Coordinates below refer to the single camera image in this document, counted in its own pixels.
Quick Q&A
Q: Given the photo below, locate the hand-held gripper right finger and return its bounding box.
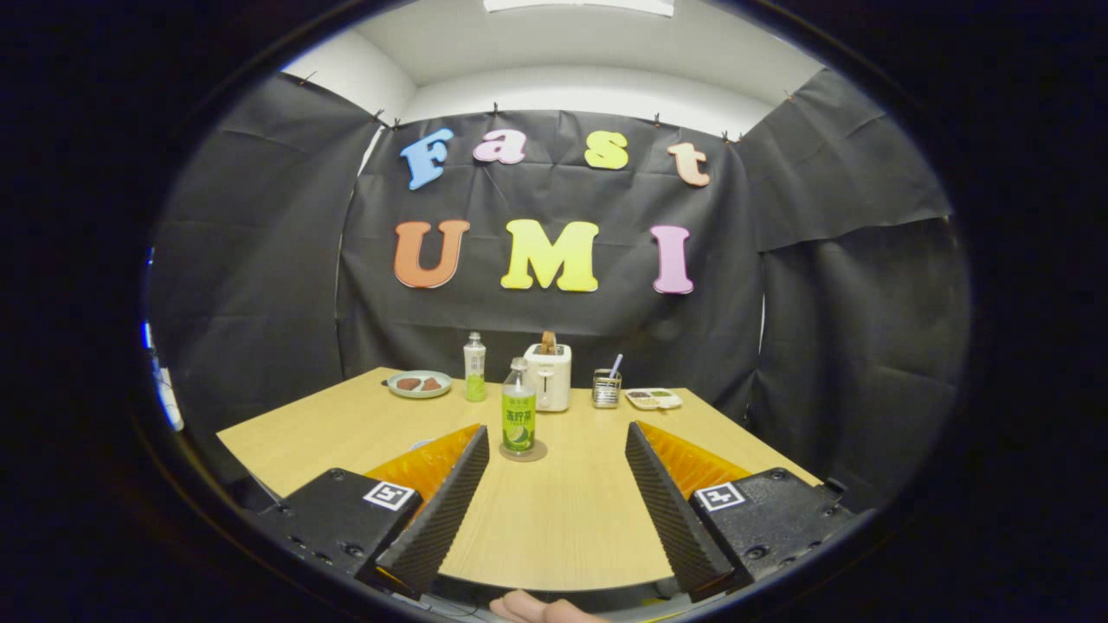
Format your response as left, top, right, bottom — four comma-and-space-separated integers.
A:
625, 421, 858, 603

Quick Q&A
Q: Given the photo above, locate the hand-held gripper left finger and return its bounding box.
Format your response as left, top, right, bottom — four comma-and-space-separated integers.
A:
245, 424, 491, 600

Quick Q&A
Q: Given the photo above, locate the green label juice bottle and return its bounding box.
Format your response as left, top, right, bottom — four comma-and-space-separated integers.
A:
501, 356, 538, 455

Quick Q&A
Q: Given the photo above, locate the slim green drink bottle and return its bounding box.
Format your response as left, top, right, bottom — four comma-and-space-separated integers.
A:
463, 331, 488, 403

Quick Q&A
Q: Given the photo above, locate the wooden table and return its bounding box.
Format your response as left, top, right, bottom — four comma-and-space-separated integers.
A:
216, 366, 823, 594

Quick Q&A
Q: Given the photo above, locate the pale green plate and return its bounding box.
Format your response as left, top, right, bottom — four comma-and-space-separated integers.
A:
386, 370, 453, 400

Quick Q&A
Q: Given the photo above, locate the white toaster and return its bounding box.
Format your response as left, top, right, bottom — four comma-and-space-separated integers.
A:
524, 344, 573, 413

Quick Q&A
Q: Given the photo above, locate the black backdrop cloth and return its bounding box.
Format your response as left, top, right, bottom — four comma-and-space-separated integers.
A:
147, 69, 970, 511

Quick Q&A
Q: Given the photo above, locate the ceiling light panel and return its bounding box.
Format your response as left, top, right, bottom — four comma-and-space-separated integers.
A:
483, 0, 676, 18

